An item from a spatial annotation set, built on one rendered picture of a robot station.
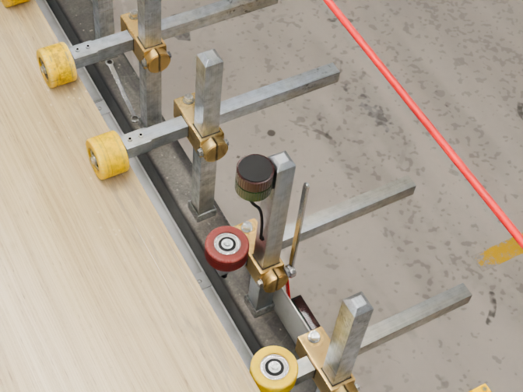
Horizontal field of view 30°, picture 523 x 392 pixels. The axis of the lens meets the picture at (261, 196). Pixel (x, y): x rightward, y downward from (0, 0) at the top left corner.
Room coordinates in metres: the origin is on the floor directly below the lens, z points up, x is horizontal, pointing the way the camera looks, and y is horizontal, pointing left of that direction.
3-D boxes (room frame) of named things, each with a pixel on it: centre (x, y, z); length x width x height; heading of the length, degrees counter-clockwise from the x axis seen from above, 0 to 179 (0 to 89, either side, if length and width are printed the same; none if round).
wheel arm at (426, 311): (0.85, -0.22, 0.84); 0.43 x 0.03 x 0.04; 125
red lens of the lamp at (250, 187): (0.94, 0.02, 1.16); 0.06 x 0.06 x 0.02
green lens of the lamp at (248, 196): (0.94, 0.02, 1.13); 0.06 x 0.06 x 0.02
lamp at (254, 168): (0.94, 0.01, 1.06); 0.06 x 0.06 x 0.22; 35
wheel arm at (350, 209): (1.07, -0.11, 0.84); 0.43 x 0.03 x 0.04; 125
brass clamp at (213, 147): (1.19, 0.13, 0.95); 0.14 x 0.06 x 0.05; 35
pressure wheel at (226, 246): (0.96, 0.05, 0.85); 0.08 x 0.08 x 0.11
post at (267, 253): (0.96, -0.02, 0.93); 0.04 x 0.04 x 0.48; 35
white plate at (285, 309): (0.95, -0.06, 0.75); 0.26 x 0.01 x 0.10; 35
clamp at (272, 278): (0.98, -0.01, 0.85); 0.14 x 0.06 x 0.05; 35
